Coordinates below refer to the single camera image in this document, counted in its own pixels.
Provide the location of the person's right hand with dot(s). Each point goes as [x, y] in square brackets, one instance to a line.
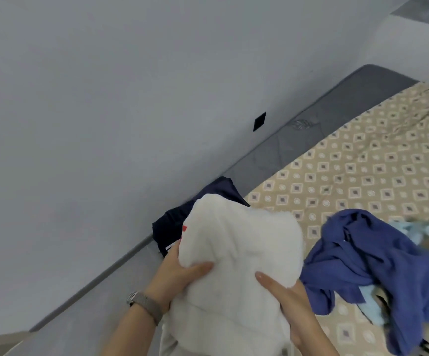
[288, 301]

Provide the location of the person's left hand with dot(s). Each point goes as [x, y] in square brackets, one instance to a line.
[173, 278]

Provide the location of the white red-striped zip jacket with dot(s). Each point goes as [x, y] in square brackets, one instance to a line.
[236, 278]

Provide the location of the navy striped track pants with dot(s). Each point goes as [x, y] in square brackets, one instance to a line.
[181, 215]

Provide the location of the blue-purple long garment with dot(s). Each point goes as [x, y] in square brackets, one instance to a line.
[377, 263]

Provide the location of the light blue fleece pajama pants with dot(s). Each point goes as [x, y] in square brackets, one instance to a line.
[418, 232]

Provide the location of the bed with patterned beige sheet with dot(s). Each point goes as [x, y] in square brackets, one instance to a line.
[363, 144]

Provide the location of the grey band wristwatch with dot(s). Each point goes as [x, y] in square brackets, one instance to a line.
[146, 306]

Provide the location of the black wall socket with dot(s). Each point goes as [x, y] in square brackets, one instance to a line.
[260, 121]

